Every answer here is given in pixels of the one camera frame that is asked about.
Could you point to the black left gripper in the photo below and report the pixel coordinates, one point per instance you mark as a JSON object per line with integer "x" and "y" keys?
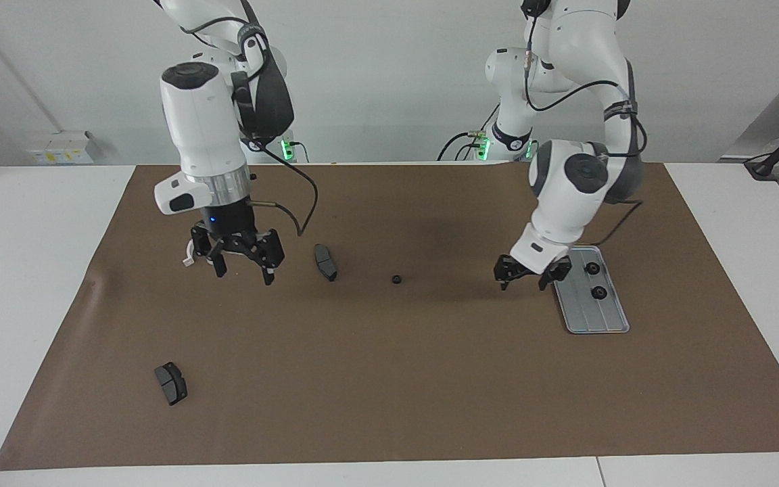
{"x": 531, "y": 272}

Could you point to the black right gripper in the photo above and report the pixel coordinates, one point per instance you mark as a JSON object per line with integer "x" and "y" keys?
{"x": 230, "y": 226}

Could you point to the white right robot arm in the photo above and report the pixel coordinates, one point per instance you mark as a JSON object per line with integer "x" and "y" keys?
{"x": 203, "y": 128}

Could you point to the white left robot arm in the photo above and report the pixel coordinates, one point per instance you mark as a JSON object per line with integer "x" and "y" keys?
{"x": 565, "y": 196}

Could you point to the silver metal tray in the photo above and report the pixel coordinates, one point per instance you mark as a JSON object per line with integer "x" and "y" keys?
{"x": 592, "y": 314}

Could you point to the dark grey brake pad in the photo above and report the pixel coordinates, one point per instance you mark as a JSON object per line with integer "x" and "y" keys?
{"x": 172, "y": 384}
{"x": 325, "y": 262}

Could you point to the brown table mat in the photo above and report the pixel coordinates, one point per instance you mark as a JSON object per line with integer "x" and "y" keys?
{"x": 430, "y": 372}

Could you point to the white curved plastic bracket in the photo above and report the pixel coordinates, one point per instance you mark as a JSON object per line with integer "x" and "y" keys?
{"x": 188, "y": 260}

